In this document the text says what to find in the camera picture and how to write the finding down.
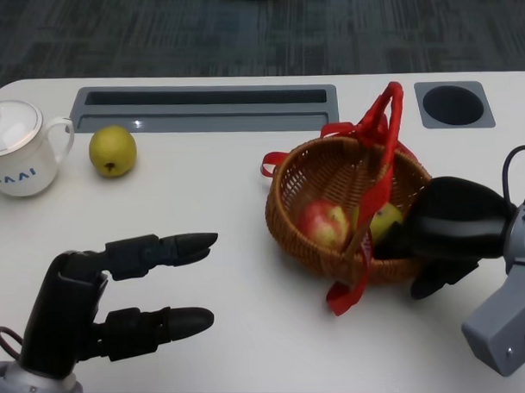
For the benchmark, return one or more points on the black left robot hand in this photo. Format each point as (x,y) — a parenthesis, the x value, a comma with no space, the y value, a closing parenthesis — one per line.
(63,307)

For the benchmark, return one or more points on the green apple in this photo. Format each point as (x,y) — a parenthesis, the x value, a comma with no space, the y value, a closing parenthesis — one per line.
(112,150)
(386,222)

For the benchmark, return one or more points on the white mug lid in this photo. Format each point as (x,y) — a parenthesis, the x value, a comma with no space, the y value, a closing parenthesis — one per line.
(8,130)

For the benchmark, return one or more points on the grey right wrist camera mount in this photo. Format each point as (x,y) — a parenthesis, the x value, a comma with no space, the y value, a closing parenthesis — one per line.
(504,321)

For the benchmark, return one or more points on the grey round table grommet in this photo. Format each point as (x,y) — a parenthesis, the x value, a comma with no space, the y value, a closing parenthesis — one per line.
(453,104)

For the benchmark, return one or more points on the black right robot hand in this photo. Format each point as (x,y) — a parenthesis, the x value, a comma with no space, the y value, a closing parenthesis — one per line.
(457,220)

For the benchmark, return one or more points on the white mug with blue lettering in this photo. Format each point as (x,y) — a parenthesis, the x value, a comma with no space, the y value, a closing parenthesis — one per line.
(20,175)

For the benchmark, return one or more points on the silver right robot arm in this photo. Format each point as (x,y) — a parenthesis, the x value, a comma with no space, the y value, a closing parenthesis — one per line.
(524,235)

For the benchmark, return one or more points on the wicker basket with red ribbon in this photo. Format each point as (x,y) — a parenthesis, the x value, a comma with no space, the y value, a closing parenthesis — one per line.
(299,264)

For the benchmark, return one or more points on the red apple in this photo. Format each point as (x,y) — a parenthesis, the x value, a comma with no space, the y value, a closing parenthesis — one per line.
(324,222)

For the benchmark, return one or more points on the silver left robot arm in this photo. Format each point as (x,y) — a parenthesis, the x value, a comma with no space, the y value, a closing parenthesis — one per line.
(32,390)

